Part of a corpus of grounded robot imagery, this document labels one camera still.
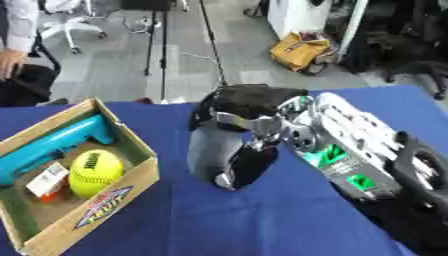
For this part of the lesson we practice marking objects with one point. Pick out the white office chair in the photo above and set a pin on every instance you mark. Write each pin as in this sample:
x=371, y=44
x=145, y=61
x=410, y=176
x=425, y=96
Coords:
x=70, y=23

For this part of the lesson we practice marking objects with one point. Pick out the person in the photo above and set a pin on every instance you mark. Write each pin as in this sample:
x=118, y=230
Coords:
x=20, y=23

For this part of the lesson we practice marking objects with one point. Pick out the small white orange carton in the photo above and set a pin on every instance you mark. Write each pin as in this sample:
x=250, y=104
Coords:
x=45, y=182

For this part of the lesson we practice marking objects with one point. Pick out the white cabinet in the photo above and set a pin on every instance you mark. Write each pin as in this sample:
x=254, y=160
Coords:
x=297, y=15

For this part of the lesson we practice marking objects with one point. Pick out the person's hand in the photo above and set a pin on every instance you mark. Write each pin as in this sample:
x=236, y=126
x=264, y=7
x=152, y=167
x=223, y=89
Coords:
x=10, y=61

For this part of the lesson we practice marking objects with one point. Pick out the tan cardboard box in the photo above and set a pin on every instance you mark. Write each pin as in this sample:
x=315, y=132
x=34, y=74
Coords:
x=125, y=186

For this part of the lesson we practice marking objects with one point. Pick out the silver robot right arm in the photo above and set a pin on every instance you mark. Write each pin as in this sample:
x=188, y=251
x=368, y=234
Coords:
x=356, y=140

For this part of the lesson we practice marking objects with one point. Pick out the yellow softball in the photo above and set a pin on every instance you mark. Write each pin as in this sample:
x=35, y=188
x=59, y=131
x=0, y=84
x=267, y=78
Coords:
x=96, y=176

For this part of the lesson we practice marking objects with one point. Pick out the thin black stand pole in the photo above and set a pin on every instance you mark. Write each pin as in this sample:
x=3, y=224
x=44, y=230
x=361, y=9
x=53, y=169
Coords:
x=212, y=40

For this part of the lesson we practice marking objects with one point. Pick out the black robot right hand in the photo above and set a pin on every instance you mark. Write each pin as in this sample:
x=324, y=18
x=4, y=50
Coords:
x=251, y=100

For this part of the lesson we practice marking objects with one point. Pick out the black office chair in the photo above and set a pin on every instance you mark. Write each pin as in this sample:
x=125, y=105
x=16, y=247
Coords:
x=402, y=43

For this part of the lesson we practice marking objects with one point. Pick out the black tripod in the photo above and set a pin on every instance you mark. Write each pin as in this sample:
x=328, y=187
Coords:
x=163, y=43

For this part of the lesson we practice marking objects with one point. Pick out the yellow bag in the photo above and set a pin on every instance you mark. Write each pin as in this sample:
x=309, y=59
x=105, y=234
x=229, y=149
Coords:
x=298, y=50

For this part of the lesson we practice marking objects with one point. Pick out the teal plastic toy tool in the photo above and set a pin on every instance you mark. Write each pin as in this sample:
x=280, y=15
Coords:
x=46, y=146

